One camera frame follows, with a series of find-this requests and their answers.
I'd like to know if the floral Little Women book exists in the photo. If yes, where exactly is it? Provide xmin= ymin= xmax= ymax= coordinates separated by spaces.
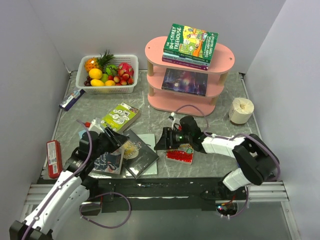
xmin=92 ymin=147 xmax=125 ymax=175

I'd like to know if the purple white toothpaste box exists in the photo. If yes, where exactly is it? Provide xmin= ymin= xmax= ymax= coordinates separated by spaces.
xmin=59 ymin=87 xmax=85 ymax=112

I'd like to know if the yellow mango toy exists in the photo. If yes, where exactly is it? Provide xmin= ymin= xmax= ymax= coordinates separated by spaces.
xmin=90 ymin=79 xmax=105 ymax=87

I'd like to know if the green 104-storey treehouse book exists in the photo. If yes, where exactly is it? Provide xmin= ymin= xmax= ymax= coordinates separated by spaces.
xmin=163 ymin=23 xmax=219 ymax=64

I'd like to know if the lime green comic book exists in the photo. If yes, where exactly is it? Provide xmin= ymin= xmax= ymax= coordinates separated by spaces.
xmin=100 ymin=102 xmax=141 ymax=133

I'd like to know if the light blue cat book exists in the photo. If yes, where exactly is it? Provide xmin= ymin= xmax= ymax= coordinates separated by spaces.
xmin=78 ymin=130 xmax=89 ymax=141

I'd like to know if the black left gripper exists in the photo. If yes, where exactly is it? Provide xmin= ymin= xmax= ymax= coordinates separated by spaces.
xmin=91 ymin=126 xmax=129 ymax=160

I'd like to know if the red book under green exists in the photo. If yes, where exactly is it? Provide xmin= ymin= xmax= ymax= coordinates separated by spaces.
xmin=165 ymin=144 xmax=194 ymax=165

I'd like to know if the grey thin booklet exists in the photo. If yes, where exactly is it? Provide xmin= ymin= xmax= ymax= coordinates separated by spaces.
xmin=124 ymin=133 xmax=159 ymax=177

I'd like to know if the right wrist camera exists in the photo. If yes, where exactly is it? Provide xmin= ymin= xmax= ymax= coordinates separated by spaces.
xmin=168 ymin=112 xmax=176 ymax=128

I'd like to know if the white plastic fruit basket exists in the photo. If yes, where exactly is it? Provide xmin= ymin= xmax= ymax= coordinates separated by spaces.
xmin=75 ymin=54 xmax=139 ymax=94

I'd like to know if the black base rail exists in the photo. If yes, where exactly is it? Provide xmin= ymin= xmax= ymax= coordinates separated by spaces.
xmin=87 ymin=177 xmax=247 ymax=213

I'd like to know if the black Moon and Sixpence book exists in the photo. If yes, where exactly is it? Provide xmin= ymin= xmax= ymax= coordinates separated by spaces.
xmin=119 ymin=129 xmax=160 ymax=180

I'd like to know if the toy pineapple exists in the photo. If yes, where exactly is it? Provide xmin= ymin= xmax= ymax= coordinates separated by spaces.
xmin=84 ymin=50 xmax=114 ymax=73

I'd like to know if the purple 117-storey treehouse book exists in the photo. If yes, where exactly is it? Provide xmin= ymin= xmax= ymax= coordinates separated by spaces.
xmin=162 ymin=57 xmax=209 ymax=71

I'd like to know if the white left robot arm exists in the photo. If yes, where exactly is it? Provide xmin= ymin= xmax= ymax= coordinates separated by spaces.
xmin=9 ymin=127 xmax=129 ymax=240

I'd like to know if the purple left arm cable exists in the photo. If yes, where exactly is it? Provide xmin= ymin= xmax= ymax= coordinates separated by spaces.
xmin=21 ymin=119 xmax=94 ymax=240

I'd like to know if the pink dragon fruit toy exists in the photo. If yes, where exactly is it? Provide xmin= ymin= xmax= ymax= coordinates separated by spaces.
xmin=118 ymin=62 xmax=134 ymax=77

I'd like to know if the beige paper roll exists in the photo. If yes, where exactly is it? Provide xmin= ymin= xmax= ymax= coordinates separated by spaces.
xmin=228 ymin=97 xmax=255 ymax=125

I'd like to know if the pink three-tier shelf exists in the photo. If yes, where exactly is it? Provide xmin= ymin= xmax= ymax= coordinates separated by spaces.
xmin=145 ymin=36 xmax=235 ymax=117

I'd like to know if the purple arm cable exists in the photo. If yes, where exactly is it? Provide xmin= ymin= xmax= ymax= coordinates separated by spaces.
xmin=21 ymin=119 xmax=94 ymax=240
xmin=174 ymin=104 xmax=281 ymax=218

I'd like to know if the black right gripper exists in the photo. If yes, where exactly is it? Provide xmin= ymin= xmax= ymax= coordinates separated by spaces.
xmin=153 ymin=126 xmax=192 ymax=150

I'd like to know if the dark purple book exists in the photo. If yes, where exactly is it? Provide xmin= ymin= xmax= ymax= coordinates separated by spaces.
xmin=161 ymin=68 xmax=208 ymax=96

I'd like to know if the light blue 143-storey treehouse book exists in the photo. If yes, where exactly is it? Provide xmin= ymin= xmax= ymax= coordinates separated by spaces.
xmin=162 ymin=52 xmax=210 ymax=67

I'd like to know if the orange toy fruit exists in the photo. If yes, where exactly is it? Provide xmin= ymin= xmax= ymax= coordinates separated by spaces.
xmin=88 ymin=68 xmax=103 ymax=80

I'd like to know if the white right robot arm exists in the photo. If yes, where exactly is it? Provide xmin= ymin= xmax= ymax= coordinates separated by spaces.
xmin=154 ymin=116 xmax=281 ymax=200

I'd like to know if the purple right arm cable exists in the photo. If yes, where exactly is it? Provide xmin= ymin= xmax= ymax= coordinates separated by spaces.
xmin=174 ymin=104 xmax=281 ymax=218

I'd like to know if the red box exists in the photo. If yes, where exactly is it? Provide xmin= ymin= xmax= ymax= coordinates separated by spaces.
xmin=46 ymin=140 xmax=63 ymax=179

